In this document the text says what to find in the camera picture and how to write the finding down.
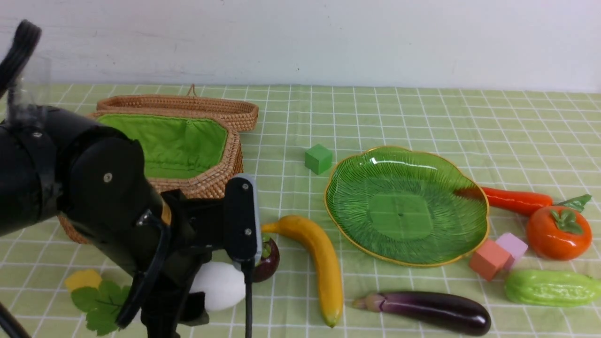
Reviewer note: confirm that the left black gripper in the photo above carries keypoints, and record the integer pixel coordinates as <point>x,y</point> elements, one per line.
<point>196,231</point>

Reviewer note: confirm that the dark purple mangosteen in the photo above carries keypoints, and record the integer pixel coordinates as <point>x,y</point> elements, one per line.
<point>266,267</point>

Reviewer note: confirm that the white radish with green leaves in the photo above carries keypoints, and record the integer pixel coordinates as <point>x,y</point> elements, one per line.
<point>222,283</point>

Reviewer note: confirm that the yellow banana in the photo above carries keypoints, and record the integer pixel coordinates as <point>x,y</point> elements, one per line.
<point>326,263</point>

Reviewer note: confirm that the purple eggplant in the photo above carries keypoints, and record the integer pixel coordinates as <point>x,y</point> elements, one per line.
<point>447,311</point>

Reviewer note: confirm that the orange red carrot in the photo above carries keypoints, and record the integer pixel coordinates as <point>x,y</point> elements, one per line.
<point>524,203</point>

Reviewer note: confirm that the green bitter gourd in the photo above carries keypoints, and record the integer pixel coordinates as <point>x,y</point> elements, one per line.
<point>551,288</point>

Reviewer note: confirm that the orange persimmon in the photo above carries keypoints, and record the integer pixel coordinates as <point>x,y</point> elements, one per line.
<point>558,233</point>

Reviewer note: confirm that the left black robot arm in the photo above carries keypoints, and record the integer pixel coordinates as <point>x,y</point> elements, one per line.
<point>57,162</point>

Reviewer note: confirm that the yellow foam block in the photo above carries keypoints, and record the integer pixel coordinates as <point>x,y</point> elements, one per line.
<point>85,278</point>

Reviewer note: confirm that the woven wicker basket green lining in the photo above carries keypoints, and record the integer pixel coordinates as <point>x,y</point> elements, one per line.
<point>192,152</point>

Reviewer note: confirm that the green foam cube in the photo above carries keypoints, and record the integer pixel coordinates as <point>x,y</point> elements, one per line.
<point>318,159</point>

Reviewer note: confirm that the woven wicker basket lid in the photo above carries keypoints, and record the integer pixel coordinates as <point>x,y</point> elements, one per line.
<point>241,116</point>

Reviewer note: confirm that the green leaf-shaped glass plate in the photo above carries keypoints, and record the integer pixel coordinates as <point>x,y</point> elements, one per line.
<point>406,207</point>

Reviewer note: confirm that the salmon pink foam cube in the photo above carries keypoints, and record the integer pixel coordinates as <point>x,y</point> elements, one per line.
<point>489,259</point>

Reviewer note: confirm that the lilac foam cube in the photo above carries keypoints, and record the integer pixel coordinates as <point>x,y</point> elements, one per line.
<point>514,246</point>

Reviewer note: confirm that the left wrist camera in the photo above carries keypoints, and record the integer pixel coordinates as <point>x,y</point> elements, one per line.
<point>242,230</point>

